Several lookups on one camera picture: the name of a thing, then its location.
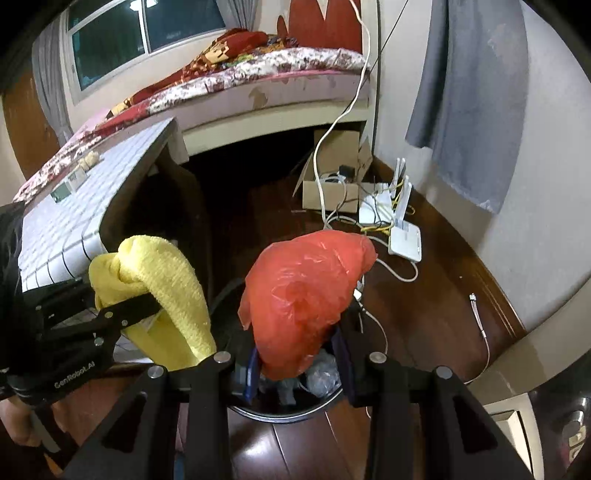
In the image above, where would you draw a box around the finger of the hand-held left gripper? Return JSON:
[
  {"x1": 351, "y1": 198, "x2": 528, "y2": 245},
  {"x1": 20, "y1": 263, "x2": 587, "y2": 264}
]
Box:
[
  {"x1": 21, "y1": 276, "x2": 96, "y2": 320},
  {"x1": 41, "y1": 292, "x2": 162, "y2": 345}
]

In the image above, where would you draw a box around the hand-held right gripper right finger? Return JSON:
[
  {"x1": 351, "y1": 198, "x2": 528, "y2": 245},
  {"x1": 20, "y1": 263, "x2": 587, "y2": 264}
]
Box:
[{"x1": 330, "y1": 318, "x2": 536, "y2": 480}]

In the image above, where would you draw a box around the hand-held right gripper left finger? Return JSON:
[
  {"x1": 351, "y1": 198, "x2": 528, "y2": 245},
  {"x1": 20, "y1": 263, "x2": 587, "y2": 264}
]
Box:
[{"x1": 62, "y1": 348, "x2": 259, "y2": 480}]

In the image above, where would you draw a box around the black round trash bin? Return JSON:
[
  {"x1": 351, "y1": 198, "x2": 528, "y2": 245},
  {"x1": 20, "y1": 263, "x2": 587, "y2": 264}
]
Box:
[{"x1": 208, "y1": 277, "x2": 365, "y2": 423}]

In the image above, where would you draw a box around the yellow cloth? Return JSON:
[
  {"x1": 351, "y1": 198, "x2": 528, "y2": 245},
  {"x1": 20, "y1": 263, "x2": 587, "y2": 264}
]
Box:
[{"x1": 88, "y1": 234, "x2": 218, "y2": 372}]

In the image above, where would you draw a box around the red plastic bag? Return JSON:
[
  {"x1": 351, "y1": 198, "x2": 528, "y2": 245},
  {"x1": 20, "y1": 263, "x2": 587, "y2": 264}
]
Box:
[{"x1": 239, "y1": 230, "x2": 378, "y2": 381}]

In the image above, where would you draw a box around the person's left hand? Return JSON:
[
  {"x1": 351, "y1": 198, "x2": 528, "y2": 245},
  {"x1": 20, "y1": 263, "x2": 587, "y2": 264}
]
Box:
[{"x1": 0, "y1": 398, "x2": 41, "y2": 447}]

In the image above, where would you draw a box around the clear plastic bag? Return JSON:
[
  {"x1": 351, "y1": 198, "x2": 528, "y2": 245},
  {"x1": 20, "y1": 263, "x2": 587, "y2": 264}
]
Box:
[{"x1": 304, "y1": 350, "x2": 343, "y2": 398}]

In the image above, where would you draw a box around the dark wooden table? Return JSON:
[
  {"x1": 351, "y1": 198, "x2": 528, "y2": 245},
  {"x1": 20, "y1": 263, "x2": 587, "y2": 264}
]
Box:
[{"x1": 99, "y1": 134, "x2": 213, "y2": 287}]

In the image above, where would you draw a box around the white and green packet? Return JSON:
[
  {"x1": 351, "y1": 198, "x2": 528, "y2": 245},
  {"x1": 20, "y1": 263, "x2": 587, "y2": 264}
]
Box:
[{"x1": 62, "y1": 166, "x2": 90, "y2": 192}]

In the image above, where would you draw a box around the white flat modem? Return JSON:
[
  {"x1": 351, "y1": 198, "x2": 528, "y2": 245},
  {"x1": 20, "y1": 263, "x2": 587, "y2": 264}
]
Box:
[{"x1": 388, "y1": 219, "x2": 423, "y2": 264}]

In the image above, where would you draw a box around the white router with antennas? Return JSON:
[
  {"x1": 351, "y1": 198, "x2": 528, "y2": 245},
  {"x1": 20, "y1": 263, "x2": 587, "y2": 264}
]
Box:
[{"x1": 358, "y1": 158, "x2": 414, "y2": 227}]

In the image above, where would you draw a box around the brown wooden door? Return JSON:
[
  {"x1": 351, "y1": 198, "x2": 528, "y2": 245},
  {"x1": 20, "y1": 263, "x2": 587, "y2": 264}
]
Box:
[{"x1": 2, "y1": 69, "x2": 61, "y2": 181}]

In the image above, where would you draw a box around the grey window curtain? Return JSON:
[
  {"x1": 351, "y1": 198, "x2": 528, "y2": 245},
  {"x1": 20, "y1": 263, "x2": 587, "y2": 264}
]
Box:
[
  {"x1": 31, "y1": 21, "x2": 75, "y2": 146},
  {"x1": 221, "y1": 0, "x2": 260, "y2": 34}
]

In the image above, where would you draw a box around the open cardboard box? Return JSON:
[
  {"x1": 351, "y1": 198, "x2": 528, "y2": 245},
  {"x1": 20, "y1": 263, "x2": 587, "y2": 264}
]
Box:
[{"x1": 293, "y1": 129, "x2": 374, "y2": 213}]

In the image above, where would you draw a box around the bed with white mattress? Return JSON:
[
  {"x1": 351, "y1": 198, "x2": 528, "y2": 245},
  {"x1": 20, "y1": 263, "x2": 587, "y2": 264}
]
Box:
[{"x1": 14, "y1": 28, "x2": 372, "y2": 204}]

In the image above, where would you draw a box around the red patterned blanket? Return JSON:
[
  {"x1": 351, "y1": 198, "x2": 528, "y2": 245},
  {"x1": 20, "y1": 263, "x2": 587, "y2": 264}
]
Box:
[{"x1": 111, "y1": 28, "x2": 301, "y2": 116}]

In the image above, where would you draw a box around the white framed window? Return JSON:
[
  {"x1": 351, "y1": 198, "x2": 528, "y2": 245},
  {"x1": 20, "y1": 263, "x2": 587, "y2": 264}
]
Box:
[{"x1": 65, "y1": 0, "x2": 227, "y2": 93}]

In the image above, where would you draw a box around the floral bedsheet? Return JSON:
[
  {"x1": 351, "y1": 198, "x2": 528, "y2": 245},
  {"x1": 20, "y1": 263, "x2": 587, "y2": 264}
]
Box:
[{"x1": 14, "y1": 46, "x2": 365, "y2": 204}]

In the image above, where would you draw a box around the grey hanging curtain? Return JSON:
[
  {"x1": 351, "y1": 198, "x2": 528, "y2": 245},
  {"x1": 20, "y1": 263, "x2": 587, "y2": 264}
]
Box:
[{"x1": 405, "y1": 0, "x2": 528, "y2": 214}]

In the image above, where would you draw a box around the red scalloped headboard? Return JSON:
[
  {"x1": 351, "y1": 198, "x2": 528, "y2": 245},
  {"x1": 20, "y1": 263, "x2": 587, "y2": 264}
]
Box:
[{"x1": 276, "y1": 0, "x2": 363, "y2": 51}]

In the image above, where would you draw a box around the white charger cable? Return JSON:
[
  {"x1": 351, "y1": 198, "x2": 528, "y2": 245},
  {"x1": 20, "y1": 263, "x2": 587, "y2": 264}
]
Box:
[{"x1": 462, "y1": 293, "x2": 491, "y2": 386}]

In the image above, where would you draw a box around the thin black cable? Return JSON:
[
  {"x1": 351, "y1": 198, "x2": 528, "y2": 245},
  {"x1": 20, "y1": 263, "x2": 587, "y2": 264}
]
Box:
[{"x1": 370, "y1": 0, "x2": 411, "y2": 155}]

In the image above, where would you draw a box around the thick white cable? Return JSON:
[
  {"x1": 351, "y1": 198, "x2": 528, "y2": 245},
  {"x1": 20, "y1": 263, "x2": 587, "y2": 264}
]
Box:
[{"x1": 314, "y1": 0, "x2": 372, "y2": 222}]

